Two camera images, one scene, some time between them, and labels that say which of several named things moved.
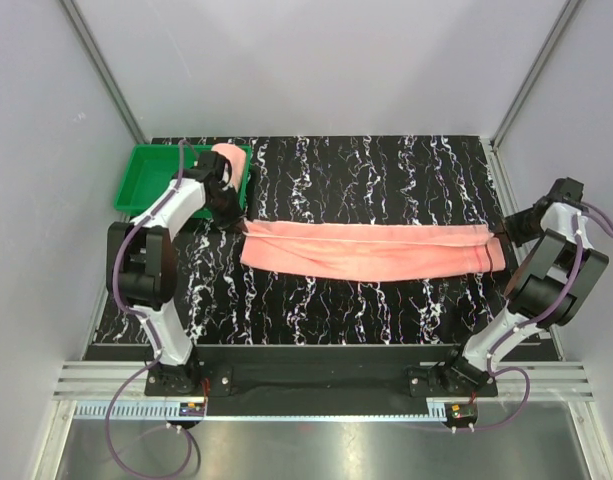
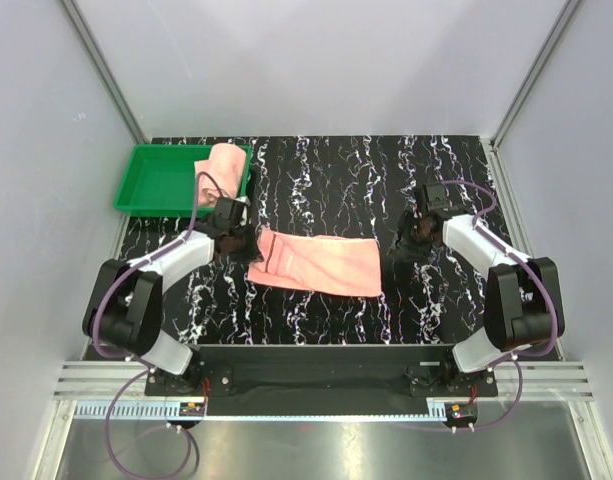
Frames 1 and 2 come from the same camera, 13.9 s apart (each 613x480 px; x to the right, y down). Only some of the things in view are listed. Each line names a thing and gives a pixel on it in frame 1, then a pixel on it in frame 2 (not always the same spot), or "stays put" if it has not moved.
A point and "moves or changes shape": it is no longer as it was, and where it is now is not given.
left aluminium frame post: x=104 y=70 stays put
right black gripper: x=511 y=223 to x=402 y=236
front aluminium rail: x=116 y=391 stays put
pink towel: x=350 y=251 moves or changes shape
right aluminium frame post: x=538 y=64 stays put
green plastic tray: x=145 y=166 stays put
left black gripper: x=233 y=221 to x=252 y=254
